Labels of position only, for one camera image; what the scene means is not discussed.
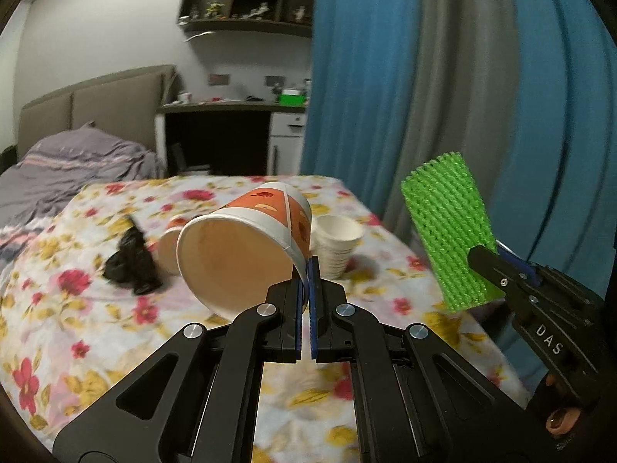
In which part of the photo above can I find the dark top desk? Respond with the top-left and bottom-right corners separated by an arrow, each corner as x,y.
156,101 -> 307,176

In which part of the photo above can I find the green box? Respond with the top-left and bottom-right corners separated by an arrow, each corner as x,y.
278,89 -> 307,106

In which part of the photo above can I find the right gloved hand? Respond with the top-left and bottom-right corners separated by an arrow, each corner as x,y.
526,373 -> 616,462

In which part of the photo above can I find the green foam net sleeve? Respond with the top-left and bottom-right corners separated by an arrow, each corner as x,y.
401,152 -> 504,311

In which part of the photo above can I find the grey striped duvet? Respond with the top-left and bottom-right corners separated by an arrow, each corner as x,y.
1,123 -> 164,270

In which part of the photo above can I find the grey upholstered headboard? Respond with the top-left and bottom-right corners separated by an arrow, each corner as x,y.
17,65 -> 177,157

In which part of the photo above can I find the white drawer cabinet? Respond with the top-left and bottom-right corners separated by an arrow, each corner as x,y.
267,112 -> 307,176

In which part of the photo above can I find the black plastic bag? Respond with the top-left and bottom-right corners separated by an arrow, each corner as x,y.
103,215 -> 162,296

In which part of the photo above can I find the orange patterned paper cup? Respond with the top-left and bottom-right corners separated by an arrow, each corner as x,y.
176,182 -> 312,321

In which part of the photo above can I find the blue grey curtain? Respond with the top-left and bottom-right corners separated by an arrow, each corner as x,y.
301,0 -> 616,294

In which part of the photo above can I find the white striped paper cup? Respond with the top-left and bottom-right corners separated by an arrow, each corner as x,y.
312,214 -> 364,279

